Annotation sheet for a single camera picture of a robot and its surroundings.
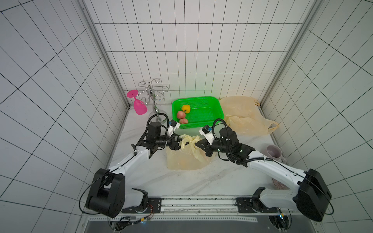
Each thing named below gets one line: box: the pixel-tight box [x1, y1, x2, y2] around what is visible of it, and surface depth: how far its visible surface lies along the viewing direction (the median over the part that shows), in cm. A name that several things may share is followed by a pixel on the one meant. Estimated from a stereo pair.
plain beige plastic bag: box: [219, 96, 280, 137], surface depth 106 cm
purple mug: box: [265, 144, 288, 165], surface depth 88 cm
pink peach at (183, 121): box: [178, 118, 189, 125], surface depth 102 cm
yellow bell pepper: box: [181, 104, 191, 114], surface depth 112 cm
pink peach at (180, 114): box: [176, 110, 186, 119], surface depth 109 cm
